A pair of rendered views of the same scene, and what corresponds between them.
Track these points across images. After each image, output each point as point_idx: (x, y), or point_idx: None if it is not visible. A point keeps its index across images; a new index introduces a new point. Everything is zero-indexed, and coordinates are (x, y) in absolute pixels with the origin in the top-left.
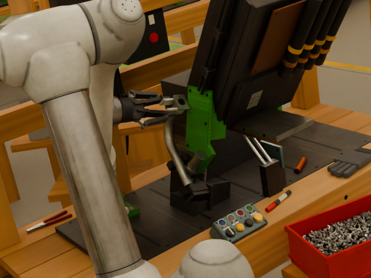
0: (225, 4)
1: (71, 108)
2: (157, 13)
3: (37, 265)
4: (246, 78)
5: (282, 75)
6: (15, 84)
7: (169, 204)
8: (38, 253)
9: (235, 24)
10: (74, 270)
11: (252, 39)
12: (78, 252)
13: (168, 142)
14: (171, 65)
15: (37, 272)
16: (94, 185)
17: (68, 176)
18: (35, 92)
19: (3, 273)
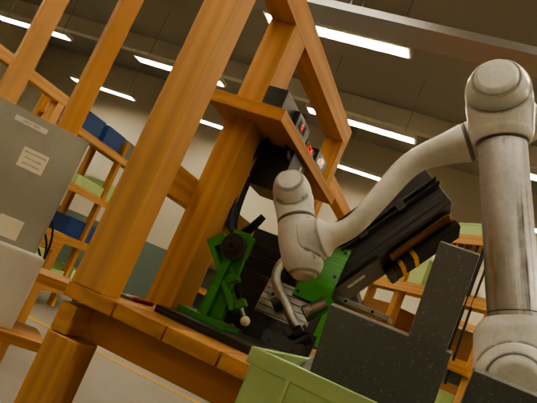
0: (415, 188)
1: (528, 154)
2: (302, 170)
3: (177, 327)
4: (379, 257)
5: (390, 272)
6: (506, 104)
7: (257, 341)
8: (161, 318)
9: (419, 206)
10: (232, 350)
11: (420, 225)
12: (210, 337)
13: (279, 279)
14: (238, 226)
15: (188, 333)
16: (534, 225)
17: (516, 205)
18: (516, 121)
19: (70, 329)
